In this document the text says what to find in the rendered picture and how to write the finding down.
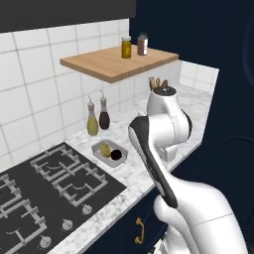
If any black gas hob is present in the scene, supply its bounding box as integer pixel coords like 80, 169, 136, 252
0, 141, 129, 254

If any gold cupboard handle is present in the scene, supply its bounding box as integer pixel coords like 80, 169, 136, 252
134, 216, 146, 245

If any grey vegetable container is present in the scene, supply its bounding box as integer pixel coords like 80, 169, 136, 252
90, 138, 129, 169

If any light wooden wall shelf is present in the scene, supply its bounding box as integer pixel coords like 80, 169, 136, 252
60, 44, 181, 84

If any grey hob grate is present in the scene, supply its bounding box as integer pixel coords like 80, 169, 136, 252
52, 161, 109, 208
0, 173, 22, 220
29, 144, 88, 184
0, 197, 48, 254

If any dark avocado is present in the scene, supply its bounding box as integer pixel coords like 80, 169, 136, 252
110, 149, 123, 162

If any brown spice jar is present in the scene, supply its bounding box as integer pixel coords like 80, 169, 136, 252
136, 32, 149, 57

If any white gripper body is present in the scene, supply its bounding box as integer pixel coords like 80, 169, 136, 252
164, 145, 183, 164

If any yellow-green potato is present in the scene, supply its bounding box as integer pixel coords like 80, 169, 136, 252
99, 142, 112, 159

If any grey hob knob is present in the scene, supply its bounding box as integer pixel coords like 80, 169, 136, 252
80, 203, 94, 216
61, 218, 74, 232
38, 235, 53, 250

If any wooden knife block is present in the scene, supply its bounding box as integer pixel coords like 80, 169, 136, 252
148, 75, 170, 92

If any navy blue fridge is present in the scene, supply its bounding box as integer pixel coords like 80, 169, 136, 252
128, 0, 254, 239

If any yellow spice jar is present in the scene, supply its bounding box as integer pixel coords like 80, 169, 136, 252
120, 35, 133, 60

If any dark overhead cupboard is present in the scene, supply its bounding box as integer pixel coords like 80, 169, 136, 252
0, 0, 137, 35

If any navy base cupboard door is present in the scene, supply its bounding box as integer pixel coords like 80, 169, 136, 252
82, 185, 168, 254

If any dark vinegar bottle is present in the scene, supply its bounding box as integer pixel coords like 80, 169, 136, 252
98, 90, 112, 131

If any yellow oil bottle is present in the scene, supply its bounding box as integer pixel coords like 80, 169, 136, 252
85, 94, 100, 137

